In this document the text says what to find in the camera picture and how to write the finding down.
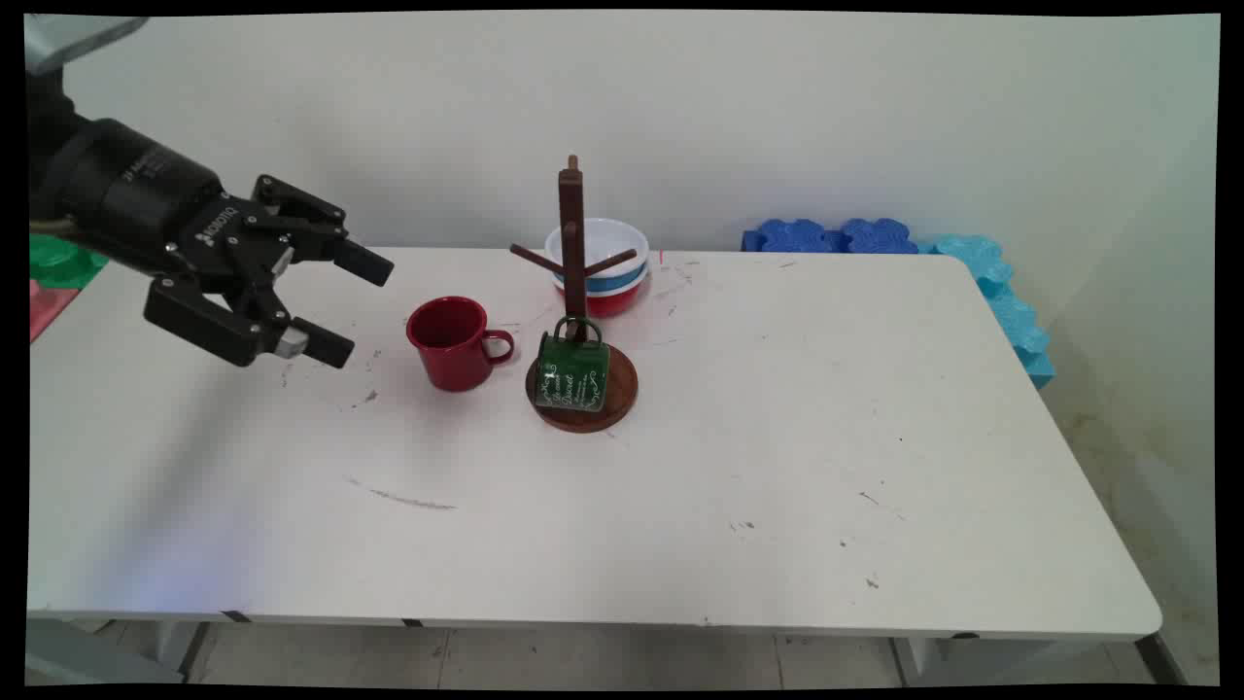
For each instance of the green enamel mug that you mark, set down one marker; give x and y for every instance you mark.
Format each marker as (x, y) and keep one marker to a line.
(573, 374)

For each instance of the blue bowl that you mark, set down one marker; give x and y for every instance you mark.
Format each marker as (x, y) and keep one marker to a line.
(622, 282)

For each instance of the green foam tile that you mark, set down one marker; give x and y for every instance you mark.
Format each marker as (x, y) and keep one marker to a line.
(58, 262)

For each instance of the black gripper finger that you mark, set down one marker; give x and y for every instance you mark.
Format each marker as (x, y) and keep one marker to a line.
(204, 321)
(321, 233)

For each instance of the pink foam tile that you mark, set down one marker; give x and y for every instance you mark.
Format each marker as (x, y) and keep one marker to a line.
(47, 306)

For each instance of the red enamel mug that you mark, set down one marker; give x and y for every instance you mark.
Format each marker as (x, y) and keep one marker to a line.
(452, 360)

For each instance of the red bowl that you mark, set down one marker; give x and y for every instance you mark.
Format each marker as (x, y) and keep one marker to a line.
(614, 301)

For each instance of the grey table leg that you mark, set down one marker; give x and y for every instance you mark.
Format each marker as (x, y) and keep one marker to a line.
(107, 651)
(1020, 661)

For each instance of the brown wooden mug tree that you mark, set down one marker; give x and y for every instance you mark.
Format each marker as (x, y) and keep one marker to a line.
(571, 224)

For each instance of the dark blue foam tile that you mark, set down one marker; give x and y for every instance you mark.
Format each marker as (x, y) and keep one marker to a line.
(878, 236)
(792, 236)

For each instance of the light blue foam tile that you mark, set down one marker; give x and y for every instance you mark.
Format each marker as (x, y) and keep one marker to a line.
(1016, 326)
(1040, 369)
(977, 261)

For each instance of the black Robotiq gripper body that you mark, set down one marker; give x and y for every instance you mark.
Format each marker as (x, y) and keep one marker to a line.
(146, 194)

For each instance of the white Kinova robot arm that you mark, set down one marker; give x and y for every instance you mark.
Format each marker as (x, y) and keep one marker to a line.
(78, 39)

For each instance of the white bowl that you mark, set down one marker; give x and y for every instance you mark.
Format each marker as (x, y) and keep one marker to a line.
(612, 243)

